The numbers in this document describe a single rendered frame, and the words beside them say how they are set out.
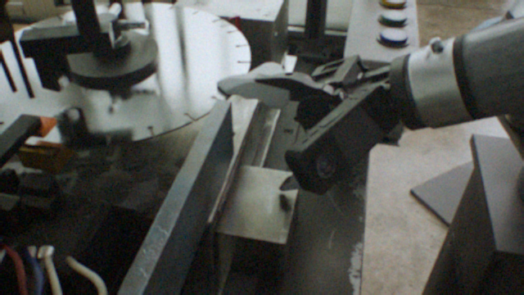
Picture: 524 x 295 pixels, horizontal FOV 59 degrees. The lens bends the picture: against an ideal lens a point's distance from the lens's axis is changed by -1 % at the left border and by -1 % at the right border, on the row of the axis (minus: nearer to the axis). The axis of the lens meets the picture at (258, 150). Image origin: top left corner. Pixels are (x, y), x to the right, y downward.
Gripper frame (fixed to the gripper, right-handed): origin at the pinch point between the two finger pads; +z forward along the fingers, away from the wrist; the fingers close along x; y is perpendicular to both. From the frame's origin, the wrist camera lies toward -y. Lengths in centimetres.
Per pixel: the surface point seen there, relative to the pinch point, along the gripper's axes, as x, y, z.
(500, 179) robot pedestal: -27.7, 23.9, -18.5
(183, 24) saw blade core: 13.6, 11.9, 9.5
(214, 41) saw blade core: 10.4, 9.5, 4.4
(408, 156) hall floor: -81, 116, 35
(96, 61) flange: 15.8, -2.4, 11.2
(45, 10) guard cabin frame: 29, 34, 64
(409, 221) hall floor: -85, 82, 29
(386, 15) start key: -1.7, 36.2, -7.6
